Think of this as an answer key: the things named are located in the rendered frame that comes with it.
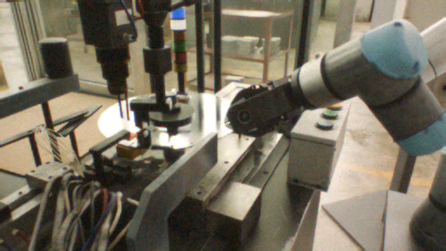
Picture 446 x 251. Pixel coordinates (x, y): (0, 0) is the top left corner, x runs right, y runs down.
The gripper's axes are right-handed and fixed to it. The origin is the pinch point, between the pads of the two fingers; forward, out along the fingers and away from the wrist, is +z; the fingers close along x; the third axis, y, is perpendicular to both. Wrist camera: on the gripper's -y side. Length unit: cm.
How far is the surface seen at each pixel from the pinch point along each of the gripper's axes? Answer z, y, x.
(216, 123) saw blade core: 8.5, 4.7, 1.0
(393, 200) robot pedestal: -6.3, 34.1, -33.4
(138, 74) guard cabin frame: 69, 27, 32
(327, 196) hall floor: 82, 121, -64
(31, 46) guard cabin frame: 111, 7, 67
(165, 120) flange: 14.3, -3.8, 6.0
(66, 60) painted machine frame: 22.9, -15.4, 26.5
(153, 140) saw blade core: 11.0, -10.2, 2.7
